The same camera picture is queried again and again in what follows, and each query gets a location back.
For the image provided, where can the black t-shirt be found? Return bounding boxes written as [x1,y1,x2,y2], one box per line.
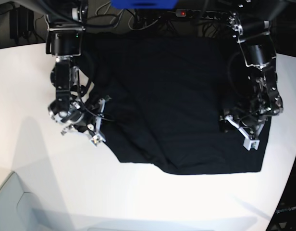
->
[77,33,271,175]

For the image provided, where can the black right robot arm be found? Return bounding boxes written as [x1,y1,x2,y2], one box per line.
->
[45,0,95,135]

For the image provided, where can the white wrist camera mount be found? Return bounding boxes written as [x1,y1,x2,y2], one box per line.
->
[219,114,260,151]
[61,95,112,147]

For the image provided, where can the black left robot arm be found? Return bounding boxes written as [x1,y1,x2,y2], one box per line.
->
[224,0,288,141]

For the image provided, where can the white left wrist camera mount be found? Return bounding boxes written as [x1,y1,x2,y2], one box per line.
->
[219,114,260,151]

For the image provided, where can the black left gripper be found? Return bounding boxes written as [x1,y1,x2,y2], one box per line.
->
[219,108,268,137]

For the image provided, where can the grey looped cable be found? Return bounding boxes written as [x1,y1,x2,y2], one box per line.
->
[95,0,126,29]

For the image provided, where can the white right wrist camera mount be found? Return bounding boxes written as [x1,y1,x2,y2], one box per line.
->
[61,95,112,147]

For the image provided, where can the black power strip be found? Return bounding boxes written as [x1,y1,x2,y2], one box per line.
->
[174,8,229,22]

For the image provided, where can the blue box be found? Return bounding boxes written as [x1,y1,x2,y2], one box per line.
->
[111,0,178,9]

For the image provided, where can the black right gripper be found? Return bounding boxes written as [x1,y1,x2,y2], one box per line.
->
[61,109,94,136]

